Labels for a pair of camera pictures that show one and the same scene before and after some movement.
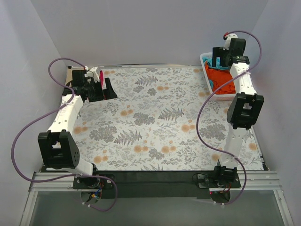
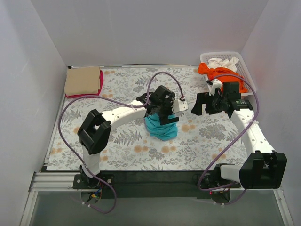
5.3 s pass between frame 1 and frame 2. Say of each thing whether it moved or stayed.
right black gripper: moved
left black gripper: moved
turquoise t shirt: moved
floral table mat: stayed
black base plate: stayed
